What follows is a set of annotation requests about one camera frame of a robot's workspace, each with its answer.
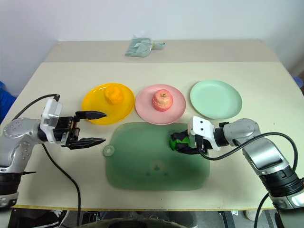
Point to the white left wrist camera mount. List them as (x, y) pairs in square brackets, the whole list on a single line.
[(51, 111)]

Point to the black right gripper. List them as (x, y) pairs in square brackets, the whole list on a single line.
[(199, 142)]

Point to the grey metal table frame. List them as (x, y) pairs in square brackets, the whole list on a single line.
[(228, 219)]

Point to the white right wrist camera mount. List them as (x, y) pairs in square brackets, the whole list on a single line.
[(202, 128)]

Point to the green round fruit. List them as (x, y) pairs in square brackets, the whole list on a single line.
[(175, 143)]

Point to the black and white shoe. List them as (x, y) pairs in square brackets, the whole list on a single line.
[(51, 217)]

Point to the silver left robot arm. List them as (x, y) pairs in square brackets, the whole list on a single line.
[(21, 126)]

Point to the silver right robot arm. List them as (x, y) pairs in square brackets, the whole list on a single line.
[(263, 152)]

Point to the pink plate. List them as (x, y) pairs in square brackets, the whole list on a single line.
[(145, 109)]

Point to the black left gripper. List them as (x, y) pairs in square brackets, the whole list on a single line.
[(67, 128)]

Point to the yellow plate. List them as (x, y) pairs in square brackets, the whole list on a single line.
[(95, 109)]

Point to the green cutting mat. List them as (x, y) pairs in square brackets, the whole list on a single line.
[(142, 156)]

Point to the pale green packaged item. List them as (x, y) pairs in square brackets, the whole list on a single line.
[(137, 48)]

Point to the orange yellow fruit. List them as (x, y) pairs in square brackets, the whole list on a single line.
[(114, 96)]

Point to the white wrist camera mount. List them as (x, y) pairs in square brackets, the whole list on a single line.
[(202, 128), (51, 111)]

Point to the blue object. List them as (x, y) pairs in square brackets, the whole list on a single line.
[(6, 102), (299, 83)]

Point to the light green plate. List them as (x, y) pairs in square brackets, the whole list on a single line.
[(215, 99)]

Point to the red apple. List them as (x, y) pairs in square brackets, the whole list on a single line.
[(162, 101)]

